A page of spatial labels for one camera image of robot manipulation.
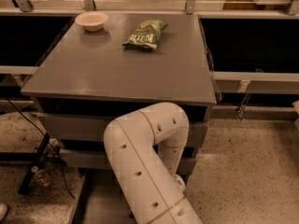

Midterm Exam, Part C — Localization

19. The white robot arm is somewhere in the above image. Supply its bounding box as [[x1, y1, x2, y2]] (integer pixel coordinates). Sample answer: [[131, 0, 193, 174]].
[[104, 103, 203, 224]]

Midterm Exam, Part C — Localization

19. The grey drawer cabinet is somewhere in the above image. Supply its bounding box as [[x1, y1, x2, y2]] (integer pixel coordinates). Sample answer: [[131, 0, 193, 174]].
[[21, 12, 218, 185]]

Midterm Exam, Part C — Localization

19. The top grey drawer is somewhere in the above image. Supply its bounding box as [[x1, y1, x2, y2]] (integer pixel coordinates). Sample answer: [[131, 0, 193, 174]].
[[37, 113, 208, 147]]

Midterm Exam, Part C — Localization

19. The middle grey drawer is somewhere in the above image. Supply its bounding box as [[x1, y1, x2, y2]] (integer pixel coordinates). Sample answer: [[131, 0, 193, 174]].
[[60, 148, 196, 175]]

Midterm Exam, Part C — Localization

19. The open bottom grey drawer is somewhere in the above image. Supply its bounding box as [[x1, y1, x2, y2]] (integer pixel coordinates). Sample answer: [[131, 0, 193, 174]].
[[68, 168, 188, 224]]

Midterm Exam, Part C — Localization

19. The green kettle chips bag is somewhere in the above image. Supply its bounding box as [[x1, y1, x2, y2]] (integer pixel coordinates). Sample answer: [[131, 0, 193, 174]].
[[123, 20, 169, 49]]

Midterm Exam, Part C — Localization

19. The white paper bowl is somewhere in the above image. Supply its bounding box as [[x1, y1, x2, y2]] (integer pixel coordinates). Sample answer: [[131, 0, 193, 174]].
[[75, 11, 108, 32]]

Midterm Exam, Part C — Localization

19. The small clear bottle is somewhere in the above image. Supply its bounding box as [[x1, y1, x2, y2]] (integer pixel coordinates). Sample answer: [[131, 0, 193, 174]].
[[31, 166, 51, 187]]

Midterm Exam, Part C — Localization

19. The black metal leg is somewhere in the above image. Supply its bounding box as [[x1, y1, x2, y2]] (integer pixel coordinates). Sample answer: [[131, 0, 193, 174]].
[[18, 133, 50, 195]]

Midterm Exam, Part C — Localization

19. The white shoe tip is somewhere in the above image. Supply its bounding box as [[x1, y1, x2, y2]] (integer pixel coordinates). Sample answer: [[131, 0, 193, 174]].
[[0, 203, 8, 222]]

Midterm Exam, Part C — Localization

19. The metal bracket under shelf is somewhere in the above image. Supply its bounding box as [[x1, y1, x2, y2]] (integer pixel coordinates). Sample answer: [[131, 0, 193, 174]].
[[237, 93, 251, 120]]

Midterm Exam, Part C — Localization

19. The black cable on floor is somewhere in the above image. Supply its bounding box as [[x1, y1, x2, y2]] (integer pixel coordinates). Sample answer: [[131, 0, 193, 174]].
[[5, 97, 77, 200]]

